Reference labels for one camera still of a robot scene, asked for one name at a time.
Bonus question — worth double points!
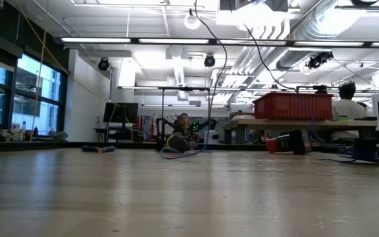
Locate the thin blue wire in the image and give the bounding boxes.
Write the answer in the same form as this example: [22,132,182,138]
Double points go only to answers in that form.
[159,0,355,164]

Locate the black wire spool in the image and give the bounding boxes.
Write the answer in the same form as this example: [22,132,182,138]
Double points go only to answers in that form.
[340,138,379,167]

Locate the person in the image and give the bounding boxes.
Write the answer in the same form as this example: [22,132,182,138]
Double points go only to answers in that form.
[330,81,362,142]
[174,113,201,142]

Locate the black glove blue yellow cuff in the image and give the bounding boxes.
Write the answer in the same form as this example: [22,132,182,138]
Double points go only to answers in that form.
[163,134,199,153]

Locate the LED light bar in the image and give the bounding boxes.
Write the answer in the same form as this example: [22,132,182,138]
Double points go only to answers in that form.
[53,36,379,49]

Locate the red black tool battery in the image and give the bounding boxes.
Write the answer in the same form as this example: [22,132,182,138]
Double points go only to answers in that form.
[266,128,313,155]

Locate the large red storage bin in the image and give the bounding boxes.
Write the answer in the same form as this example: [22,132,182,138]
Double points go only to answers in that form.
[252,92,334,120]

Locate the wooden table on casters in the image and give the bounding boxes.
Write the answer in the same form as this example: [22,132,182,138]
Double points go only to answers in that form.
[224,118,379,148]

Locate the large glass window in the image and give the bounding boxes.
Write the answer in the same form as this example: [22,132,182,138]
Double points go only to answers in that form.
[0,54,67,138]

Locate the black background rig frame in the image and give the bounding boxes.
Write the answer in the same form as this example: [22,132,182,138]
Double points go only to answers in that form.
[161,86,211,145]

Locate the white hanging cable coil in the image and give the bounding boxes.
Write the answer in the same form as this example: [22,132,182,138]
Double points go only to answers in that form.
[183,9,202,31]

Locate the red blue handled pliers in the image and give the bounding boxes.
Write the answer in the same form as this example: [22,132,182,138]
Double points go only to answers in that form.
[81,145,116,153]

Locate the black ceiling camera mount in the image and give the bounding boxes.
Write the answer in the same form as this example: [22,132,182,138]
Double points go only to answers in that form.
[306,51,335,70]

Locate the yellow power cable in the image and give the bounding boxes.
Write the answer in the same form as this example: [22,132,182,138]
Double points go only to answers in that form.
[30,0,51,142]

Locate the silver ventilation duct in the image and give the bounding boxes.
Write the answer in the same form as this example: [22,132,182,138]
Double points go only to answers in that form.
[291,0,379,40]

